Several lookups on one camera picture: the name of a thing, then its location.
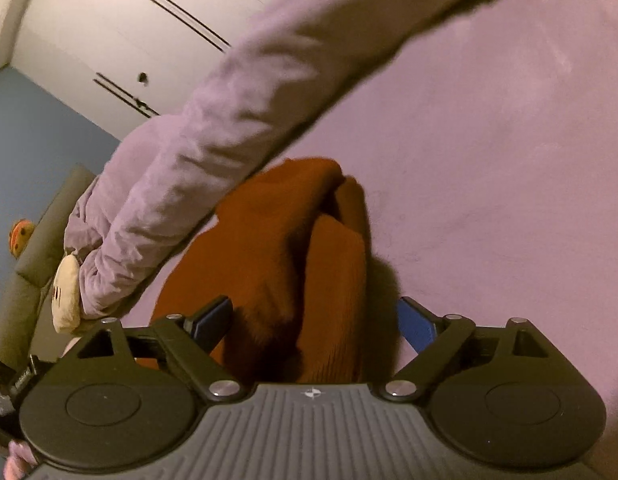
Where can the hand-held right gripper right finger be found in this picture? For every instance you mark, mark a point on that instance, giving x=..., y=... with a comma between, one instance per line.
x=417, y=331

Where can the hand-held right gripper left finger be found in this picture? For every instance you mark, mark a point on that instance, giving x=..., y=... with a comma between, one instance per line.
x=213, y=321

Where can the brown knit garment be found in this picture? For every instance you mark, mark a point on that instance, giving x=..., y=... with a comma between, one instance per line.
x=279, y=240

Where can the person's left hand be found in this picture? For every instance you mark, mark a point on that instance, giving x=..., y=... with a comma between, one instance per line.
x=19, y=460

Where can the cream plush face pillow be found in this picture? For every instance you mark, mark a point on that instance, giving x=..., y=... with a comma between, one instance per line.
x=66, y=292

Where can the orange plush toy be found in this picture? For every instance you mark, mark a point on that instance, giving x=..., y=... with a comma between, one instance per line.
x=20, y=237

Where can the olive upholstered headboard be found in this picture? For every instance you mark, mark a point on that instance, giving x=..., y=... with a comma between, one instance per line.
x=49, y=240

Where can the purple bed sheet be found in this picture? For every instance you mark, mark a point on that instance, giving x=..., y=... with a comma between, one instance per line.
x=489, y=160

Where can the purple duvet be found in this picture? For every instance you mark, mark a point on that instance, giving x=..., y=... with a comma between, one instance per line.
x=229, y=110

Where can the white wardrobe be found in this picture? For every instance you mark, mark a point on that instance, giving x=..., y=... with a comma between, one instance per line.
x=119, y=25

